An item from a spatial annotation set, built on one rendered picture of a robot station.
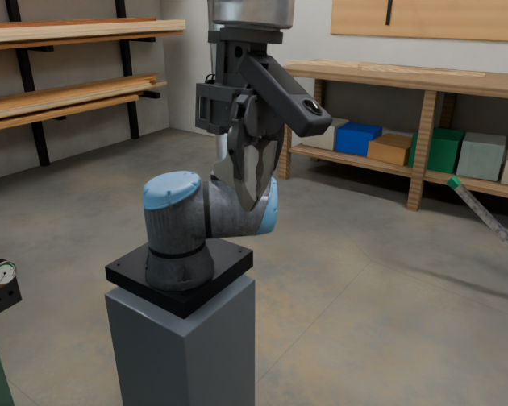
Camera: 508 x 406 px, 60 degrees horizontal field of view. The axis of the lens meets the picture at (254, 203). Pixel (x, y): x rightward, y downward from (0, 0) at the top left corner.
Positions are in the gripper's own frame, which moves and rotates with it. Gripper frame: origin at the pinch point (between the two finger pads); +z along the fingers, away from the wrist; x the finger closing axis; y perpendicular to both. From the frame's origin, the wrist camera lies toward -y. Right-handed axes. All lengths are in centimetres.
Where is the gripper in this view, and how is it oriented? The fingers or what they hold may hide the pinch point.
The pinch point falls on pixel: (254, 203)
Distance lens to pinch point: 55.0
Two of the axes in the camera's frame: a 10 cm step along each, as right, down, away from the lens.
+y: -7.7, -2.6, 5.8
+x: -6.3, 2.2, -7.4
